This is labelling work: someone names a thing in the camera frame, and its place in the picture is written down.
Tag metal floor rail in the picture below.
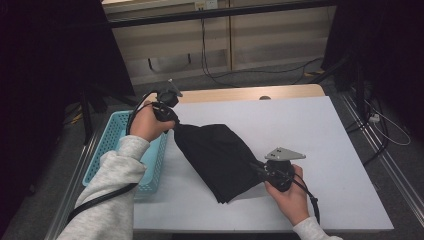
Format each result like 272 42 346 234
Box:
339 91 424 228
43 133 101 240

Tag black pants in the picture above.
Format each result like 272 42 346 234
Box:
173 123 268 204

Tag wooden table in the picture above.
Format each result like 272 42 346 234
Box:
143 83 326 105

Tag white floor cable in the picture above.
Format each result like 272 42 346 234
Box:
364 98 412 147

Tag person's right hand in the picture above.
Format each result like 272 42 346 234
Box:
264 164 311 227

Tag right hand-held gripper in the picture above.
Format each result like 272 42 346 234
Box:
263 146 307 193

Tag white wall socket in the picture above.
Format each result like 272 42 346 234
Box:
194 0 219 10

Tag left hand-held gripper black cable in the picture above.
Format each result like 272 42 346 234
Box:
66 96 161 225

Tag person's left hand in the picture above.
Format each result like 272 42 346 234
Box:
129 100 176 143

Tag black wall socket cable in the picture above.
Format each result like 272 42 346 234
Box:
199 18 325 89

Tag black stand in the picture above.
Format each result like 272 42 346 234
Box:
308 54 368 113
79 84 141 147

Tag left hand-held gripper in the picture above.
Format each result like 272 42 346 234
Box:
151 78 184 124

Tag black floor cable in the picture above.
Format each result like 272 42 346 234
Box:
344 96 392 168

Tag hand-held gripper black cable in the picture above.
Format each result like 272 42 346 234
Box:
66 96 161 225
289 176 322 225

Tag right hand-held gripper black cable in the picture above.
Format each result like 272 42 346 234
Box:
289 176 322 225

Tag black curtain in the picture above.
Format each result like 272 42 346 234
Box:
0 0 136 218
321 0 424 141

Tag black horizontal bar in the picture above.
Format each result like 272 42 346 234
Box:
108 0 338 29

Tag light blue plastic basket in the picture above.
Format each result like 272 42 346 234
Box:
82 110 170 201

